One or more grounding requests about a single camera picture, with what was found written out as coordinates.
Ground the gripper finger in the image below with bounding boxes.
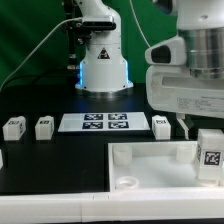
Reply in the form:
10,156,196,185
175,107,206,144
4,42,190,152
176,113,193,140

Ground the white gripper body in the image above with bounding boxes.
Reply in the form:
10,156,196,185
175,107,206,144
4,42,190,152
145,36,224,118

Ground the white square tabletop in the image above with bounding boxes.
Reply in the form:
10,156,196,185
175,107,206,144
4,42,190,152
108,141,224,191

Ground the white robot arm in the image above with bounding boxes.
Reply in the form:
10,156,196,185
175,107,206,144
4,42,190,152
64,0,224,119

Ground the white sheet with tags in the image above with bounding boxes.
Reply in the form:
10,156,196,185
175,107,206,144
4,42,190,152
58,112,150,132

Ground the green backdrop curtain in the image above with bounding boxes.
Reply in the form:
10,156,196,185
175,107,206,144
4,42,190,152
0,0,176,86

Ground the white block left edge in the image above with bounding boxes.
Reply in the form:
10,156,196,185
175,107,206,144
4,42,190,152
0,149,3,170

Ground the white obstacle wall front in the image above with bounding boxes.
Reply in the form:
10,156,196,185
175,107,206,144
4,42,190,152
0,188,224,224

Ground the white cable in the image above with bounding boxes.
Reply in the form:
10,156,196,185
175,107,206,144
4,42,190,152
0,16,84,93

